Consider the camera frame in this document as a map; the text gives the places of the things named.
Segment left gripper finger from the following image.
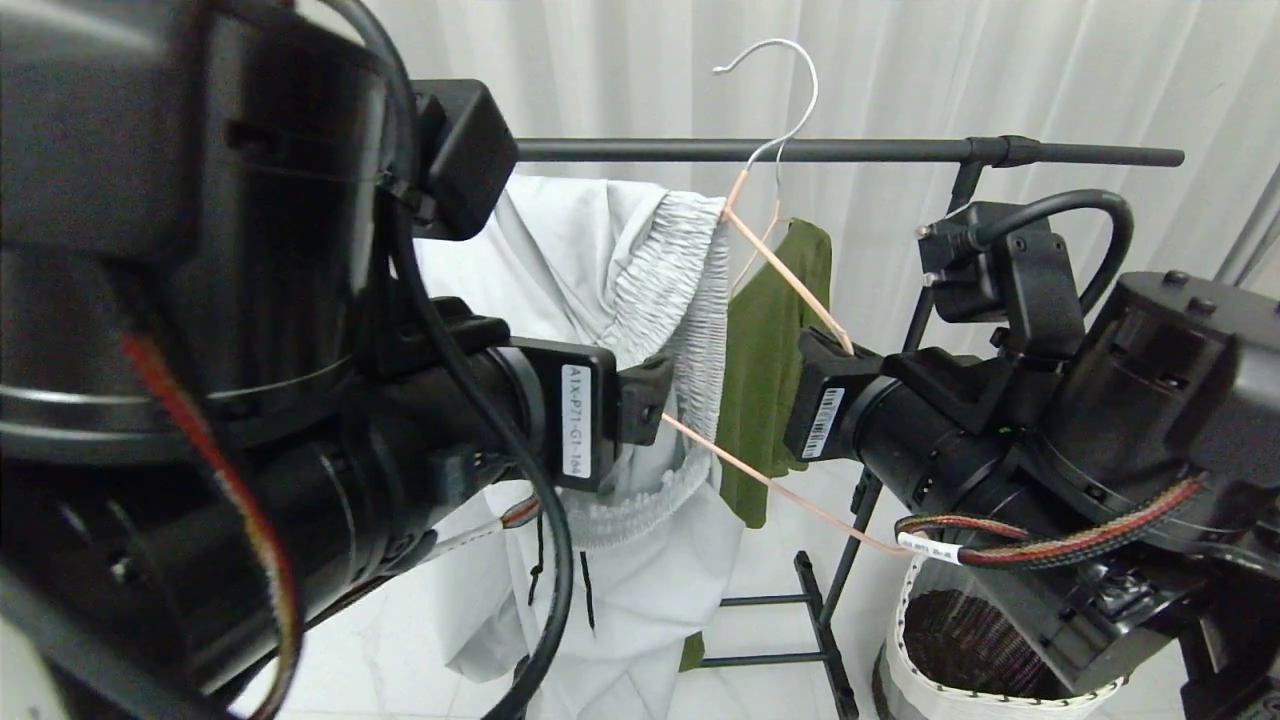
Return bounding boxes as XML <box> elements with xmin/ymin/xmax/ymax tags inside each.
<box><xmin>617</xmin><ymin>355</ymin><xmax>676</xmax><ymax>448</ymax></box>

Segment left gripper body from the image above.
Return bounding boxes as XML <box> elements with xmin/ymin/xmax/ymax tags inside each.
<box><xmin>110</xmin><ymin>340</ymin><xmax>619</xmax><ymax>691</ymax></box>

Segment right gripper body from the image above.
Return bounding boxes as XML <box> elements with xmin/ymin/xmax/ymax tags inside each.
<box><xmin>785</xmin><ymin>330</ymin><xmax>1021</xmax><ymax>511</ymax></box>

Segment green printed t-shirt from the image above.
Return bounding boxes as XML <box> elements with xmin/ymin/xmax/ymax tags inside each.
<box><xmin>680</xmin><ymin>218</ymin><xmax>834</xmax><ymax>673</ymax></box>

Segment pale grey shorts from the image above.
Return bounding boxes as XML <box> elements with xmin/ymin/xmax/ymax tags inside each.
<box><xmin>415</xmin><ymin>175</ymin><xmax>746</xmax><ymax>720</ymax></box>

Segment pink clothes hanger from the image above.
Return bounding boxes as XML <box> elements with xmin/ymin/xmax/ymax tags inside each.
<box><xmin>730</xmin><ymin>140</ymin><xmax>793</xmax><ymax>293</ymax></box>
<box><xmin>660</xmin><ymin>38</ymin><xmax>913</xmax><ymax>558</ymax></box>

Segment white laundry basket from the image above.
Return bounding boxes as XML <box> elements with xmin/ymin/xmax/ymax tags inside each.
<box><xmin>872</xmin><ymin>555</ymin><xmax>1129</xmax><ymax>720</ymax></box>

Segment black clothes rack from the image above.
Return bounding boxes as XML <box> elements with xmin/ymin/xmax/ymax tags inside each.
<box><xmin>515</xmin><ymin>135</ymin><xmax>1186</xmax><ymax>720</ymax></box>

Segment white curtain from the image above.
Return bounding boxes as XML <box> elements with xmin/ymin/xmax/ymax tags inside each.
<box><xmin>295</xmin><ymin>0</ymin><xmax>1280</xmax><ymax>476</ymax></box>

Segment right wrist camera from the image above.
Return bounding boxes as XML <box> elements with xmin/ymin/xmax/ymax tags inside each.
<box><xmin>880</xmin><ymin>200</ymin><xmax>1086</xmax><ymax>431</ymax></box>

